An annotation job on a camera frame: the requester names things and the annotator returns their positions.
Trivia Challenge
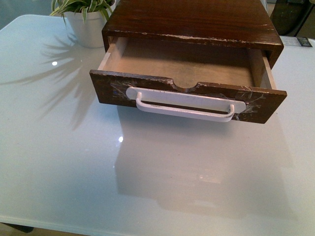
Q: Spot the white drawer handle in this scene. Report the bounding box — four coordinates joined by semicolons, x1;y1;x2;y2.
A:
126;87;246;122

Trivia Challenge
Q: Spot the wooden drawer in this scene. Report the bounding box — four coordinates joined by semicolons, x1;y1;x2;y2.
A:
90;37;287;123

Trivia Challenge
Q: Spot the dark wooden drawer box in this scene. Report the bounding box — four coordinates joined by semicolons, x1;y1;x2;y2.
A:
102;0;284;67

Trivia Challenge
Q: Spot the white plant pot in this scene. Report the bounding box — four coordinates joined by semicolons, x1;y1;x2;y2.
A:
64;11;107;48

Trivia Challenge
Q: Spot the green spider plant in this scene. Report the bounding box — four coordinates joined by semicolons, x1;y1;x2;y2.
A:
50;0;116;23

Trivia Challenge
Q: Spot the label sticker on table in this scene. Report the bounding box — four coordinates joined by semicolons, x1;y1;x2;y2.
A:
279;35;315;48

